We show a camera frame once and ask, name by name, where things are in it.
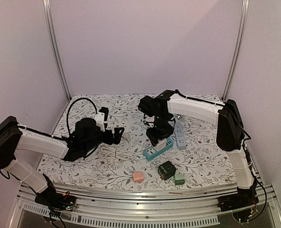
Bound right aluminium frame post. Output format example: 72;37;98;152
221;0;250;101

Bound floral patterned table mat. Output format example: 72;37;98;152
37;94;236;191

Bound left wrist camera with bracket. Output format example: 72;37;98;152
94;107;109;132

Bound light blue power strip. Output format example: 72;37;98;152
174;121;187;149

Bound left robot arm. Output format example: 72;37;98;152
0;116;124;206

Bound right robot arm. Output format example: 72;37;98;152
138;90;255;207

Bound white coiled power cable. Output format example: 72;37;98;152
99;134;138;160

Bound left aluminium frame post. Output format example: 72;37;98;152
43;0;71;101

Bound white cube socket adapter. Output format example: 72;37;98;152
154;138;167;152

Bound teal power strip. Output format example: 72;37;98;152
143;138;173;161

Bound aluminium front rail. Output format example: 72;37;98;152
9;182;281;228

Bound aluminium frame post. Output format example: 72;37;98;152
43;0;71;101
221;0;250;101

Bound dark green cube adapter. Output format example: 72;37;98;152
158;161;177;180

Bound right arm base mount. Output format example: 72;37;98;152
217;189;259;223

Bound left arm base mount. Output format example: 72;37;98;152
35;191;77;211

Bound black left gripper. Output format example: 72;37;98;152
83;127;123;153

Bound pink plug adapter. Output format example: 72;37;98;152
132;171;144;183

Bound light green plug adapter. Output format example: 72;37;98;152
174;173;186;187

